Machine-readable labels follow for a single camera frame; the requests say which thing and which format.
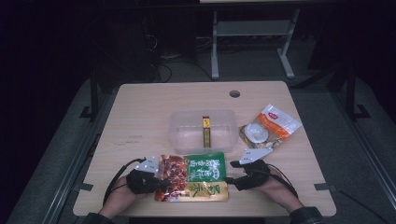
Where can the clear plastic container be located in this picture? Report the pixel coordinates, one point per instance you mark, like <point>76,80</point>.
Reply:
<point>186,133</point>

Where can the person's left hand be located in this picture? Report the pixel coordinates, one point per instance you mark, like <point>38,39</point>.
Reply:
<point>118,199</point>

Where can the green snack packet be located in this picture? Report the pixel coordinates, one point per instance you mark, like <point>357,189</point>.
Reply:
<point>199,177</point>

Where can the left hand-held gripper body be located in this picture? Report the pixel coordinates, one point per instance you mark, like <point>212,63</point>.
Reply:
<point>143,182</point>

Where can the person's right hand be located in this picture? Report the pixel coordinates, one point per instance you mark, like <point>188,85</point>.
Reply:
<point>280,189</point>

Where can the grey metal floor rail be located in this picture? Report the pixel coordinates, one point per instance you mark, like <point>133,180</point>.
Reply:
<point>367,149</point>
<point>74,158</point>

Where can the grey metal table frame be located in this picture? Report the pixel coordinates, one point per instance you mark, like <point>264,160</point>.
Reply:
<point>252,28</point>

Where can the black metal stand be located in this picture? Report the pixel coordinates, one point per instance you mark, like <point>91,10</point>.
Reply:
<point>94,96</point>
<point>351,93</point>

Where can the grey tape strip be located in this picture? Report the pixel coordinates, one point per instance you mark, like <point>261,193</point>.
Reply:
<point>84,187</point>
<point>323,187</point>

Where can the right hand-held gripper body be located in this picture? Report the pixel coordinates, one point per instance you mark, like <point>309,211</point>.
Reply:
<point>255,174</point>

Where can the orange and clear packet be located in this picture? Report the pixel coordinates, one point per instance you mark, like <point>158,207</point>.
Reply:
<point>271,124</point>

